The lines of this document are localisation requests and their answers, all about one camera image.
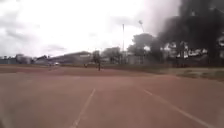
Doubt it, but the person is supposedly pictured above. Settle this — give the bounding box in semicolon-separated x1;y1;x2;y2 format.
94;53;103;72

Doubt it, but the row of trees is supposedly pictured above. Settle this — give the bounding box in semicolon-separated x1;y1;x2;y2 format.
100;32;158;65

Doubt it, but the tall pole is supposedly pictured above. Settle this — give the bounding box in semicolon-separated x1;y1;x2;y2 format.
121;23;126;64

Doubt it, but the low long building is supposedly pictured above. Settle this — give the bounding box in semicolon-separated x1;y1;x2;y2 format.
33;50;93;66

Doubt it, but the floodlight pole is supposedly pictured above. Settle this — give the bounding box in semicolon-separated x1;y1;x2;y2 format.
138;19;146;34

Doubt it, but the building behind trees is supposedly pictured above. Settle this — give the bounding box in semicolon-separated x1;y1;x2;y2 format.
161;41;211;66

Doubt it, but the large dark tree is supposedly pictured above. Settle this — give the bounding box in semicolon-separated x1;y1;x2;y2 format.
151;0;224;68

